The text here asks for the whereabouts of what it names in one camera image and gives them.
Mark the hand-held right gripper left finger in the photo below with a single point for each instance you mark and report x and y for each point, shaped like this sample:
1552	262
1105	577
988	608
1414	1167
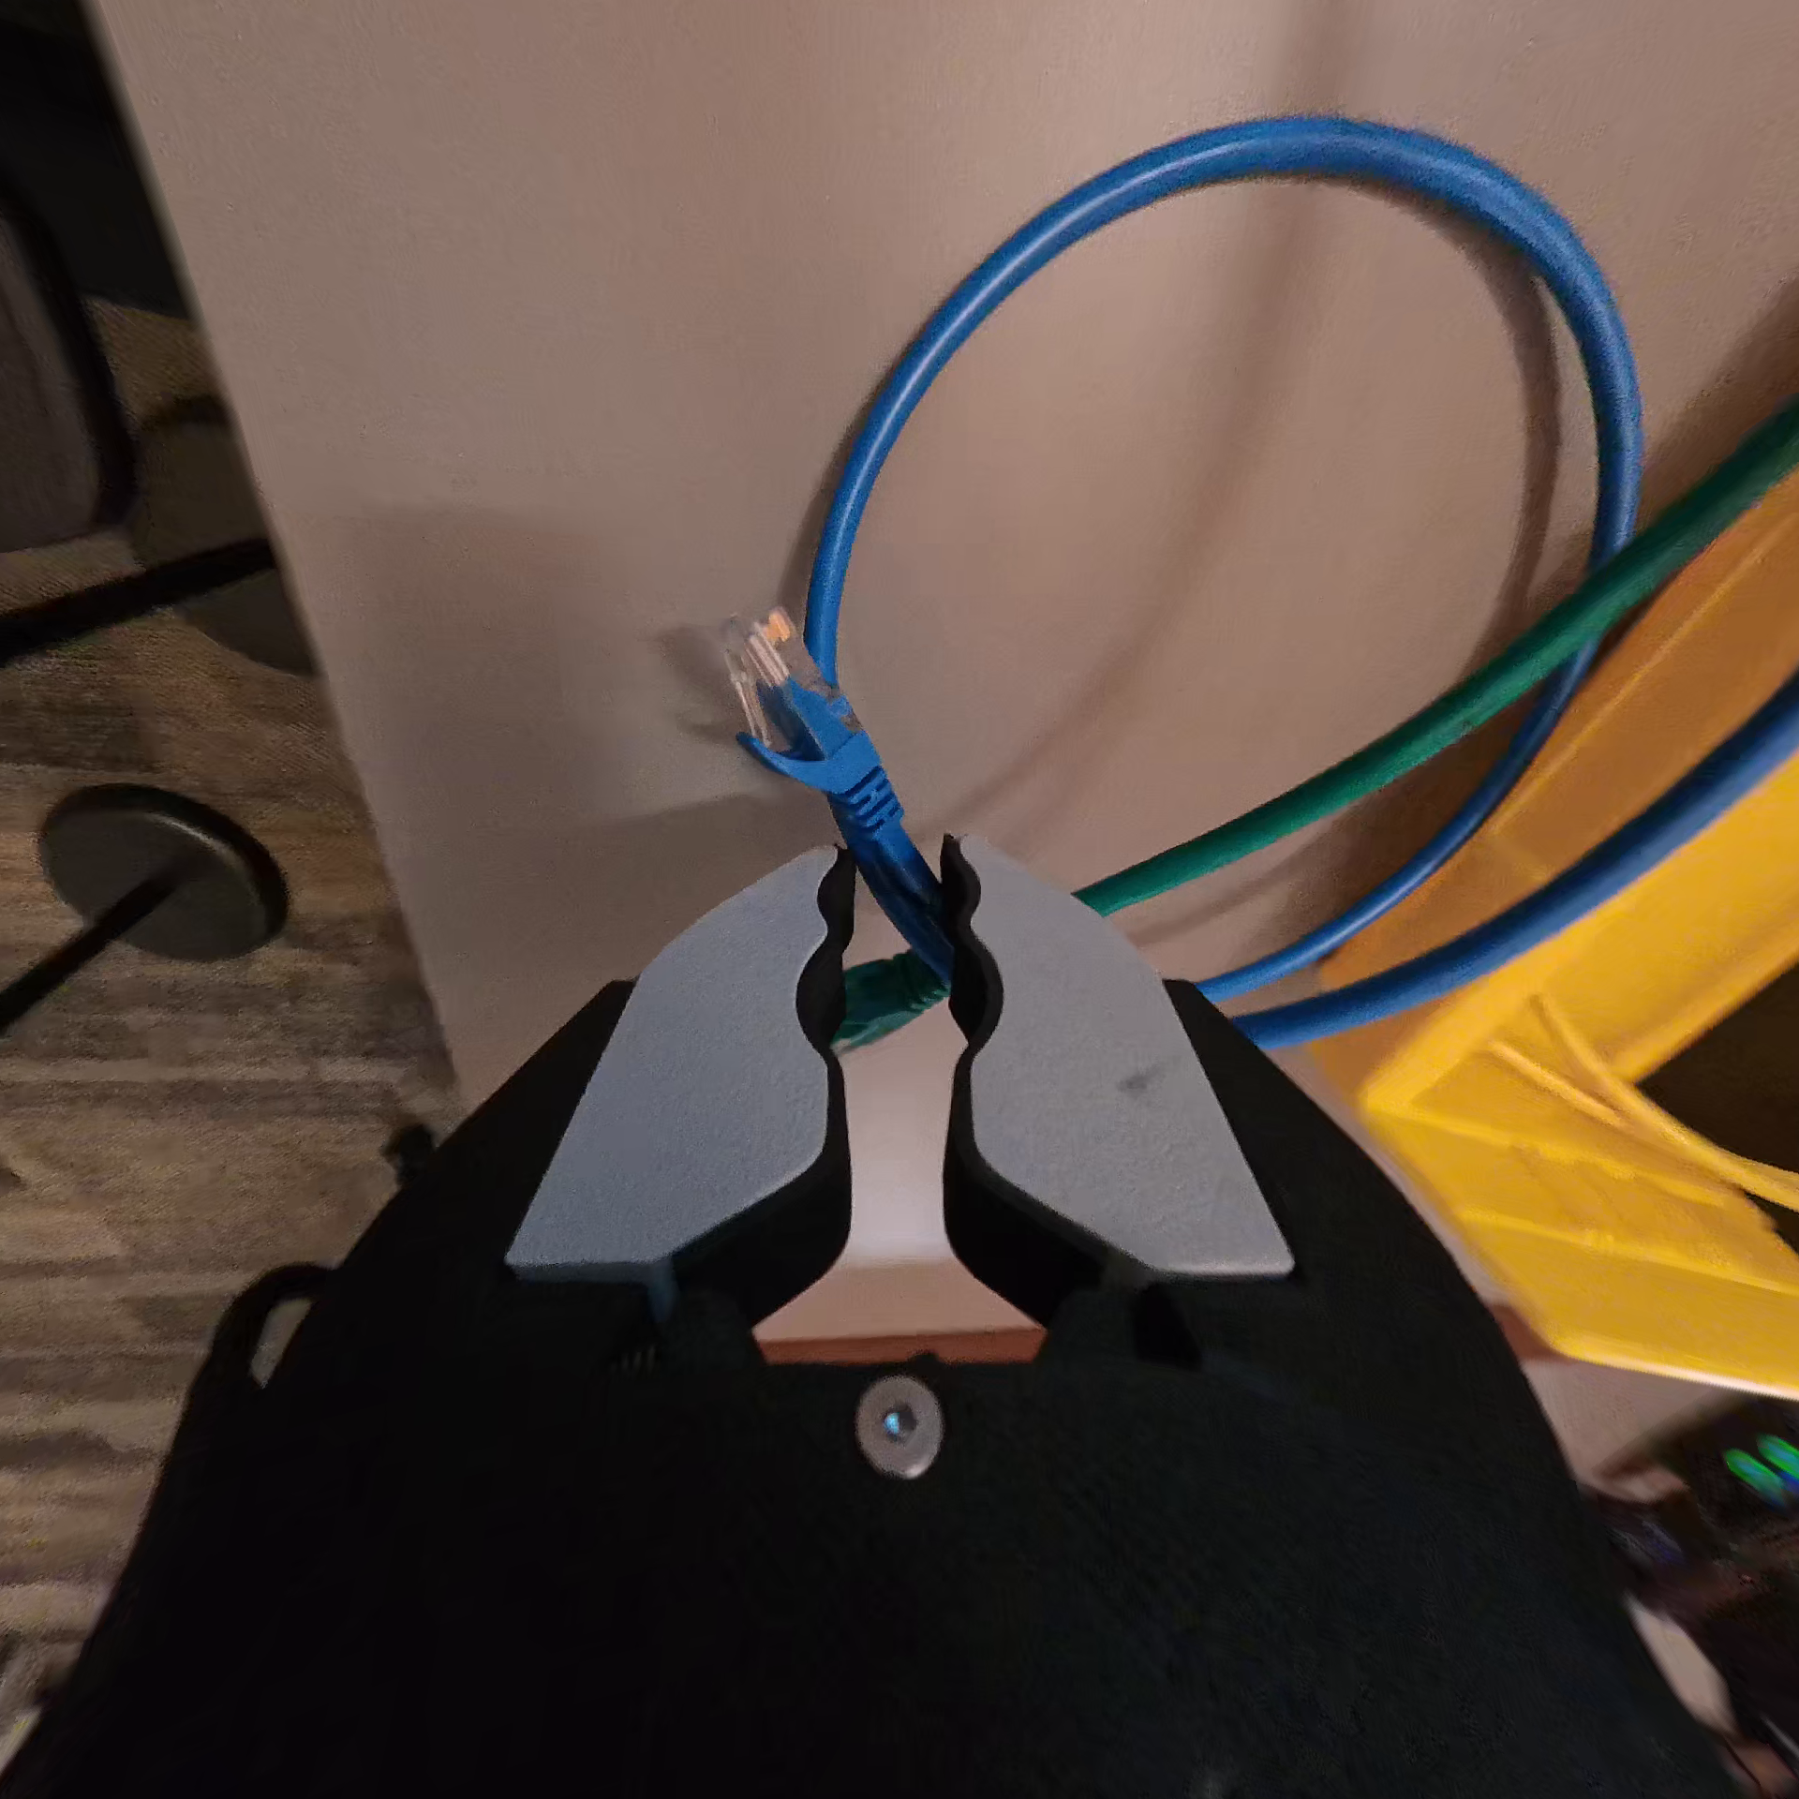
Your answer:
704	1111

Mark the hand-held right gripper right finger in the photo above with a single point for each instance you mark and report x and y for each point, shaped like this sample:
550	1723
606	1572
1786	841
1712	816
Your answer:
1112	1111

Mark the yellow plastic bin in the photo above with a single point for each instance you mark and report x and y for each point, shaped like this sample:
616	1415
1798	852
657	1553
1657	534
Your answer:
1617	914

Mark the round black stand base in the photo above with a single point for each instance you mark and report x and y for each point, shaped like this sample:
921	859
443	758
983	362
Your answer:
155	858

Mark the dark electronic device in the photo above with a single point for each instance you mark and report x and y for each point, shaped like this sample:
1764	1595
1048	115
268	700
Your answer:
1741	1520

